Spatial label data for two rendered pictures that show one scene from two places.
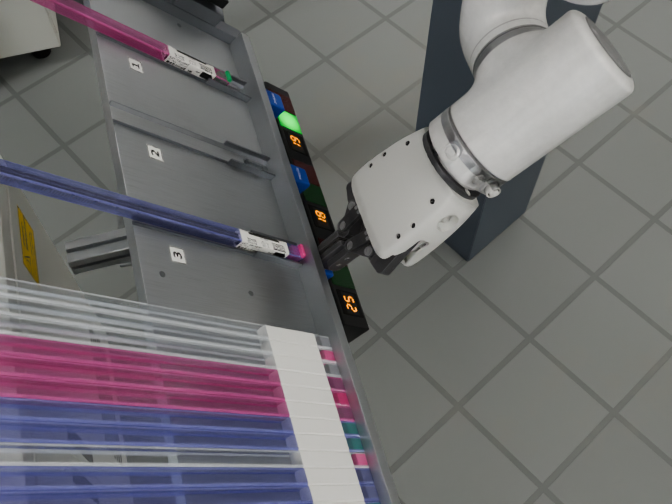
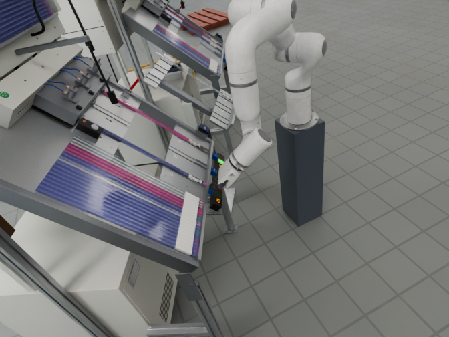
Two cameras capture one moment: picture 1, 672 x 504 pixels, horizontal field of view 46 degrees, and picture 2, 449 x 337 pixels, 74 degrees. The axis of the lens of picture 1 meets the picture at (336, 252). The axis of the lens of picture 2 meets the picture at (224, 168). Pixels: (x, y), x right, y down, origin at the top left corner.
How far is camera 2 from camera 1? 0.64 m
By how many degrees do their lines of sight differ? 27
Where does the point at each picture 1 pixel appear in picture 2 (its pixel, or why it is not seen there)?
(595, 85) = (256, 142)
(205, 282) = (176, 180)
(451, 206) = (232, 170)
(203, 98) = (195, 150)
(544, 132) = (248, 152)
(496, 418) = (294, 275)
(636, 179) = (365, 209)
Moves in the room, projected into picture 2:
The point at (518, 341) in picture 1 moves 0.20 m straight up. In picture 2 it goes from (309, 253) to (308, 231)
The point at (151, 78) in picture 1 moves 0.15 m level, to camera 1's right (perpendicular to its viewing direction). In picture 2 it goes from (182, 144) to (213, 145)
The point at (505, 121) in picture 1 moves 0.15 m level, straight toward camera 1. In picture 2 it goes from (240, 150) to (216, 175)
